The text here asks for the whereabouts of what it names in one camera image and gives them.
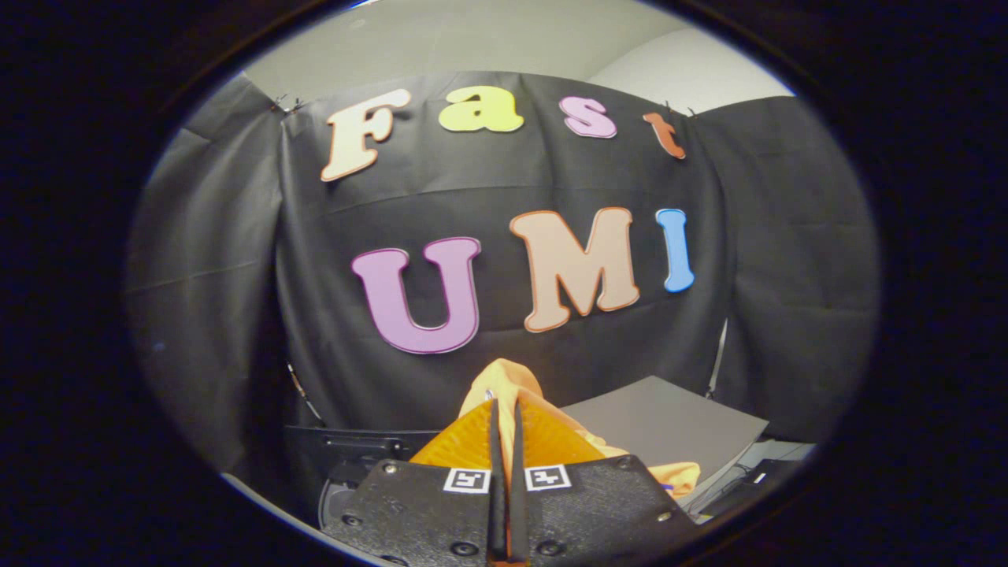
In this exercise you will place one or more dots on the orange yellow shirt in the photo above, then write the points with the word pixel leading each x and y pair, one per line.
pixel 504 379

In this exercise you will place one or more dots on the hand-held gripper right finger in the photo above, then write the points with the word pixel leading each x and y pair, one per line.
pixel 583 512

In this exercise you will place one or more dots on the metal backdrop stand pole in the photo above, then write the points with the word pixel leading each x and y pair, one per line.
pixel 305 398
pixel 718 358

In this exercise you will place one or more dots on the white cabinet with grey top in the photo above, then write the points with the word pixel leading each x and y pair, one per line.
pixel 669 425

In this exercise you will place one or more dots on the black backdrop cloth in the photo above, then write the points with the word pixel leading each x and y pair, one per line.
pixel 315 276

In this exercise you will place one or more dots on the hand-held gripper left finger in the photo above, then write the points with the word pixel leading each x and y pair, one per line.
pixel 441 512

